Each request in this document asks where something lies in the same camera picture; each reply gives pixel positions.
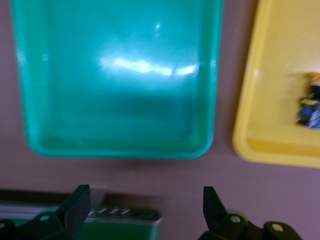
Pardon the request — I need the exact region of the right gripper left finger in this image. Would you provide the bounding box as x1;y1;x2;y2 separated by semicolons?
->
26;184;91;240

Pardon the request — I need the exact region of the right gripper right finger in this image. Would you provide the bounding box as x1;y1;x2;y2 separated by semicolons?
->
198;186;251;240

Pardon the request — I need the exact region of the yellow mushroom push button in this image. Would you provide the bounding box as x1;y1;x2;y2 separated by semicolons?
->
295;71;320;130

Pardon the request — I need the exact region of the green conveyor belt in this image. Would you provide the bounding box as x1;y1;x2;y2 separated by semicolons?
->
0;189;163;240

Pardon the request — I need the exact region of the green plastic tray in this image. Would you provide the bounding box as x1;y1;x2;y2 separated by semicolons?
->
9;0;224;160

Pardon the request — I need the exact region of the yellow plastic tray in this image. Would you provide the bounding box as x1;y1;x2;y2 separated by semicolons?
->
231;0;320;169

